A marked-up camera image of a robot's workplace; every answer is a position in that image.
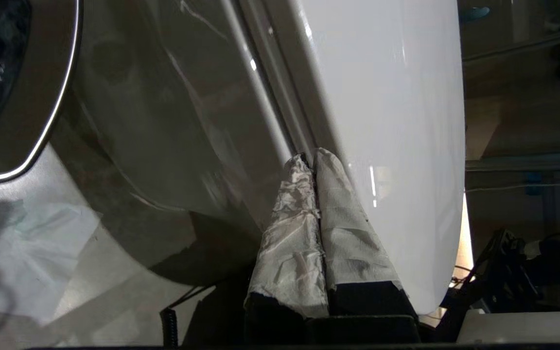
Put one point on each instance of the steel rimmed trash bin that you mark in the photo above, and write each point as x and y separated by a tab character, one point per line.
42	87

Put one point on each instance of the white toilet lid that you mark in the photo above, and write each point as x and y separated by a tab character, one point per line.
396	121

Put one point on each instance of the tissue wrapped left gripper right finger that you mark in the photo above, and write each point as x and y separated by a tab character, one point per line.
353	243

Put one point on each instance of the black robot base hardware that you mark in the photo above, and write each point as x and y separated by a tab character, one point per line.
513	272

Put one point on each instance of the tissue wrapped left gripper left finger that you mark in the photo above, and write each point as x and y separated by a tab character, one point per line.
289	253

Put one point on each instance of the crumpled white floor tissue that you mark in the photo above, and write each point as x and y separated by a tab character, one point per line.
32	257

